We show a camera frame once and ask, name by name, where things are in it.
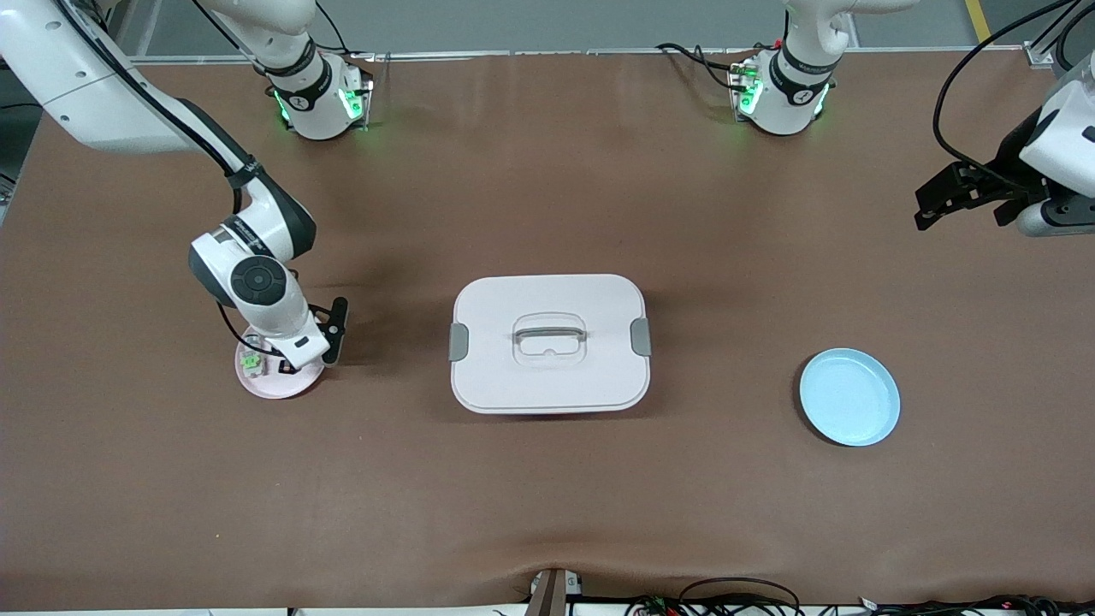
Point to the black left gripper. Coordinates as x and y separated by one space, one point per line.
1006 174

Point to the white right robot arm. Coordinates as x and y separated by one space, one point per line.
85 94

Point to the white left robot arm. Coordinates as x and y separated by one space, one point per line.
791 94

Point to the pink round plate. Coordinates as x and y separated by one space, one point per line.
274 389

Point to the light blue round plate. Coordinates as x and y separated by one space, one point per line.
849 396

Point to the white lidded container grey latches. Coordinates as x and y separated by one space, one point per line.
547 376

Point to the green and white switch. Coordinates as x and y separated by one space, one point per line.
251 364

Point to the metal table edge bracket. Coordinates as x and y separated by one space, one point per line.
552 595

